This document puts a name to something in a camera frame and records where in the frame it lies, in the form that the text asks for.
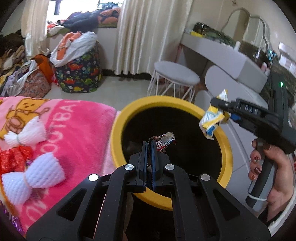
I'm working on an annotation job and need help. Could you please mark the floral fabric bag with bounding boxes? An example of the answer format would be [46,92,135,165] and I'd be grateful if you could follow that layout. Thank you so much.
[22,70,53,99]

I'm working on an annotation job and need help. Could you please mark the grey round stool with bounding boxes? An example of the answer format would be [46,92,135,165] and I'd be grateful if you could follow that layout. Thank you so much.
[148,61,201,102]

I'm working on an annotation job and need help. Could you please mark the grey white vanity table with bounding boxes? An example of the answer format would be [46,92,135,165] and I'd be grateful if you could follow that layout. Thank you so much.
[178,31,278,181]

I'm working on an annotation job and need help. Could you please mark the black bin with yellow rim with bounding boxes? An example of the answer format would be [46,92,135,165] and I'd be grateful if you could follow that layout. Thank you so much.
[110,96,232,211]

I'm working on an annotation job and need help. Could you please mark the pile of dark clothes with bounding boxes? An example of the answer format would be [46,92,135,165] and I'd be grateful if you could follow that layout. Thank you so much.
[0,35,26,81]

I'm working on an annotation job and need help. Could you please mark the large white plastic bag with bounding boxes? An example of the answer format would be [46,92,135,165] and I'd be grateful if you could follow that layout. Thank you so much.
[50,31,98,68]

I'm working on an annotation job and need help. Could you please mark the camouflage bag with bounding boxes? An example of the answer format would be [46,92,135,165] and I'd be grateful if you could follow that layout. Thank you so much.
[193,22,232,41]

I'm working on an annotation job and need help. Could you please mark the person's right hand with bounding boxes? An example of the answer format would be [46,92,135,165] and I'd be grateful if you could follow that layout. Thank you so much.
[248,138,296,223]

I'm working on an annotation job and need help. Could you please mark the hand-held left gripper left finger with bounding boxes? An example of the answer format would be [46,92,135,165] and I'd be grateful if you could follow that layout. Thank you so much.
[25,141,148,241]

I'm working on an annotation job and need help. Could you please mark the white foam net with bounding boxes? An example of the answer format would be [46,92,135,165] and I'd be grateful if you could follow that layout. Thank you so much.
[1,153,65,205]
[3,117,47,148]

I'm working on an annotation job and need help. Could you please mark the red crinkled wrapper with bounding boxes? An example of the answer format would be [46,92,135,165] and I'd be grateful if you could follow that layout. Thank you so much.
[0,146,33,173]

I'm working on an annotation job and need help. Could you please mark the person's right forearm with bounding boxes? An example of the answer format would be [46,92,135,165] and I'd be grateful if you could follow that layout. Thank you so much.
[257,204,284,228]

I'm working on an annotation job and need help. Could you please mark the dinosaur print storage bag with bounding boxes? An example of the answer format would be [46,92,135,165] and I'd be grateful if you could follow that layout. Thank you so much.
[55,42,103,93]

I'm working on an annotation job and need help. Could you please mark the cream curtain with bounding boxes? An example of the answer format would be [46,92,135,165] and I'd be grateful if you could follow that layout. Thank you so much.
[112,0,194,76]
[22,0,50,56]

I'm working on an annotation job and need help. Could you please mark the red white snack wrapper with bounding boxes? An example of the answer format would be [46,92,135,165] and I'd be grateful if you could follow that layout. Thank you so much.
[149,132,177,154]

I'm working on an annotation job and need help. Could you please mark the curved vanity mirror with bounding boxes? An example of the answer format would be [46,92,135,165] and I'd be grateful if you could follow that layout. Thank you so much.
[221,8,272,50]

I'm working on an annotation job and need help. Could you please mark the yellow white wrapper blue logo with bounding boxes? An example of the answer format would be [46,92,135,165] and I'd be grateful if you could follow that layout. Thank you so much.
[199,89,232,140]

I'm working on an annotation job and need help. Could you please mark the orange cloth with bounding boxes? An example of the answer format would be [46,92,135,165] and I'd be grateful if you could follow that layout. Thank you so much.
[57,32,82,61]

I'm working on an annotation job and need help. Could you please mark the pink printed blanket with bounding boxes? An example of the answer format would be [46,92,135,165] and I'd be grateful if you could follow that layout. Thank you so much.
[0,97,121,235]

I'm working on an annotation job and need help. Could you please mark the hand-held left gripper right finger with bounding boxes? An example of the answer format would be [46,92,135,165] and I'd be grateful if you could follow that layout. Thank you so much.
[149,139,271,241]

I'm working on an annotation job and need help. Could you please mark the brown woven basket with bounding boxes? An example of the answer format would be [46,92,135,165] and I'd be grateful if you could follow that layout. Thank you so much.
[239,41,263,56]

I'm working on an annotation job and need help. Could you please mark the heap of quilted jackets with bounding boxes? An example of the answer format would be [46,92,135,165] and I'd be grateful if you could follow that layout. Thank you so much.
[47,6,121,37]

